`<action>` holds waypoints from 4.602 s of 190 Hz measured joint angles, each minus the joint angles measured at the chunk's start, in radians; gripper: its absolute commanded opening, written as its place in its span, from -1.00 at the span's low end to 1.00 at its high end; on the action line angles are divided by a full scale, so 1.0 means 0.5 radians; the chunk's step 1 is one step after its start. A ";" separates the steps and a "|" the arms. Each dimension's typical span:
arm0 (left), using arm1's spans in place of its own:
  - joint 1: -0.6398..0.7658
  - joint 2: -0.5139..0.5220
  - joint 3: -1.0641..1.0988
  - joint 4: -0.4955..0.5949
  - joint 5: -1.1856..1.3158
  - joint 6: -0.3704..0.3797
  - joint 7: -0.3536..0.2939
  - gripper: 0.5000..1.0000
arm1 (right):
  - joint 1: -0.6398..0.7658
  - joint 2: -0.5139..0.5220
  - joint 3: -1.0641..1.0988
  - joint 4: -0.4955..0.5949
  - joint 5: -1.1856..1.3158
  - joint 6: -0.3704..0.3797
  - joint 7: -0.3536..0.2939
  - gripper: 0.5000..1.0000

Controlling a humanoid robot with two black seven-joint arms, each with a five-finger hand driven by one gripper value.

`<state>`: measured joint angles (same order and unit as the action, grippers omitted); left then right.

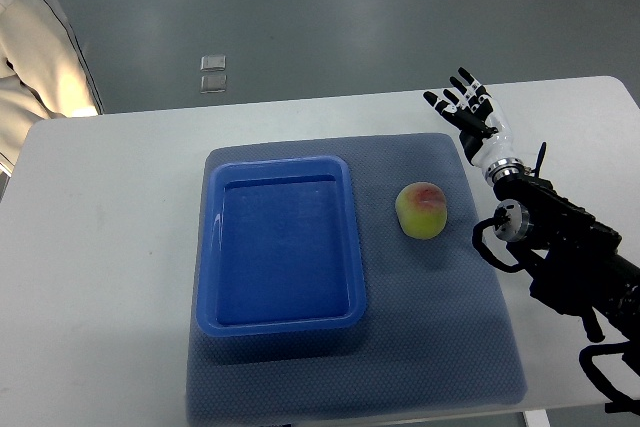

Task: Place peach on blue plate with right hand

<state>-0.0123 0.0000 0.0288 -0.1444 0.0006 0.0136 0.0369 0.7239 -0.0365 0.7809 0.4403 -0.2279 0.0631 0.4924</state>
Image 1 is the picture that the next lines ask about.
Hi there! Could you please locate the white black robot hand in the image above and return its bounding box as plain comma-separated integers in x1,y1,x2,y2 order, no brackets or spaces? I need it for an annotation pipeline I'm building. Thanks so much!
423,67,515,171

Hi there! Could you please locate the green red peach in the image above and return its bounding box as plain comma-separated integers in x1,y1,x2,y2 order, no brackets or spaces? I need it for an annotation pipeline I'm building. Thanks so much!
395,182,448,240

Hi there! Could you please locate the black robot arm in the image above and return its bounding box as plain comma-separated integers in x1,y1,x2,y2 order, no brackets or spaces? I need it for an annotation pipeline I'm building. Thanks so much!
472,158,639,414

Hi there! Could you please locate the lower floor outlet plate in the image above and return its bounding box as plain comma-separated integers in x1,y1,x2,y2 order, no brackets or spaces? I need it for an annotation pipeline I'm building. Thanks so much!
200,73,227,94

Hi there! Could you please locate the floor outlet plate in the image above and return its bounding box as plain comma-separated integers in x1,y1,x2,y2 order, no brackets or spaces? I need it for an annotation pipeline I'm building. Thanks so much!
200,54,226,72
200,73,227,94

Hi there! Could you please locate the upper floor outlet plate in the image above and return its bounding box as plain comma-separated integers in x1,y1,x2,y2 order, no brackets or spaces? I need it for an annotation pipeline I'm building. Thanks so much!
200,54,226,72

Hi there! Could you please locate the grey blue mat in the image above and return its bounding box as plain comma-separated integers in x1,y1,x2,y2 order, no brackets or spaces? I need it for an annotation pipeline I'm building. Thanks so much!
186,133,527,426

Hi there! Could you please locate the blue plastic tray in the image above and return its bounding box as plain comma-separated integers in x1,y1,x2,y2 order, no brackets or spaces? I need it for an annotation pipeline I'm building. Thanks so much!
195,156,367,339

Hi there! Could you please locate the white table leg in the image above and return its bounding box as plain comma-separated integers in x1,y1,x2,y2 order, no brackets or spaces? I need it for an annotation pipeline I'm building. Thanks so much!
522,409,551,427

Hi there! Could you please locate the beige curtain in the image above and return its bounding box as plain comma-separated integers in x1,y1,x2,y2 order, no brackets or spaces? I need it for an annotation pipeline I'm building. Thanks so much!
1,0,103,176

